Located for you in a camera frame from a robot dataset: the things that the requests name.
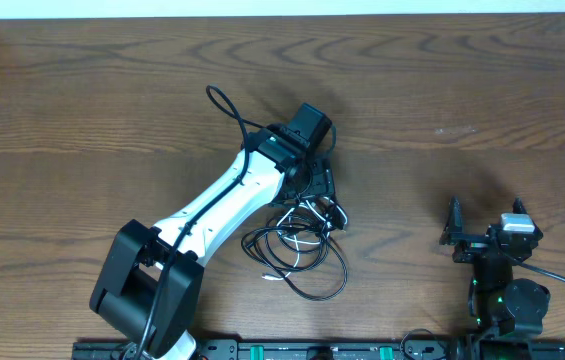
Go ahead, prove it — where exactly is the black usb cable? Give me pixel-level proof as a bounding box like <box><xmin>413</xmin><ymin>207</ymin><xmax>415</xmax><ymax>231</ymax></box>
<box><xmin>240</xmin><ymin>197</ymin><xmax>349</xmax><ymax>302</ymax></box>

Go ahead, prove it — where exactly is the white usb cable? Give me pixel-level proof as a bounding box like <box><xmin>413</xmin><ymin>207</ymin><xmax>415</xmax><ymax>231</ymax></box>
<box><xmin>260</xmin><ymin>199</ymin><xmax>349</xmax><ymax>281</ymax></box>

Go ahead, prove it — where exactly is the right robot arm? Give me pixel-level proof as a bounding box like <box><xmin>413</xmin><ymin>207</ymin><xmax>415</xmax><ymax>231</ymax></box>
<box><xmin>440</xmin><ymin>197</ymin><xmax>551</xmax><ymax>359</ymax></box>

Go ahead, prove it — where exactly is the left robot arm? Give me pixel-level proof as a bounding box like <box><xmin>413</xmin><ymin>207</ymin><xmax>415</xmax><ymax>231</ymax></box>
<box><xmin>89</xmin><ymin>104</ymin><xmax>348</xmax><ymax>359</ymax></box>

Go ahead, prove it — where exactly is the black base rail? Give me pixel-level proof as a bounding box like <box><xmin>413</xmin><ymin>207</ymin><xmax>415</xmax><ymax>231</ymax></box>
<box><xmin>71</xmin><ymin>338</ymin><xmax>565</xmax><ymax>360</ymax></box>

